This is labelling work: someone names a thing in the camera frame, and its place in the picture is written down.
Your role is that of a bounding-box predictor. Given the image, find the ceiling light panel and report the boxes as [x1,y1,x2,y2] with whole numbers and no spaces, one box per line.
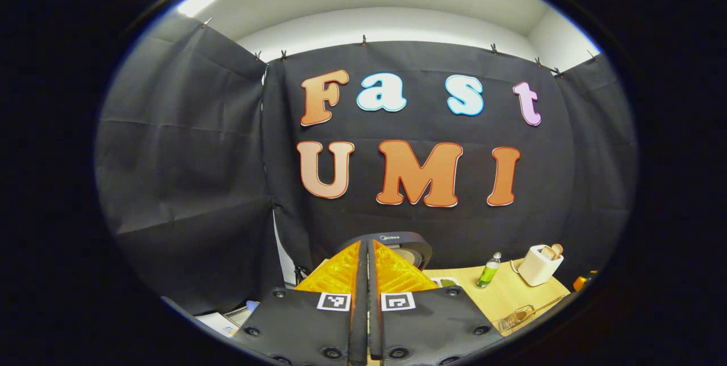
[176,0,222,18]

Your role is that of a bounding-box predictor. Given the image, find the black rice cooker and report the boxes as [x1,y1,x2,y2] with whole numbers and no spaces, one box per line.
[341,231,433,271]

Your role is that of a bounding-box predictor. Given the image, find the wooden spoon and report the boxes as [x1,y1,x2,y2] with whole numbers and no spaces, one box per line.
[500,295,567,327]

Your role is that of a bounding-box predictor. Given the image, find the green drink bottle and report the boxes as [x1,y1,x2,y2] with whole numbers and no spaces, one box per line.
[476,252,503,289]

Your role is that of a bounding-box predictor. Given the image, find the white toaster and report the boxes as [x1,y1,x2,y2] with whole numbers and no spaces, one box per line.
[517,244,565,287]

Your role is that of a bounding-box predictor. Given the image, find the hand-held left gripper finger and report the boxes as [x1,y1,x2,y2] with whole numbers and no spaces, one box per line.
[368,240,503,366]
[230,240,369,366]

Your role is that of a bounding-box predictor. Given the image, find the white paper sheets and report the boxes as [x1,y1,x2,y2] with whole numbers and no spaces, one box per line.
[196,301,261,337]

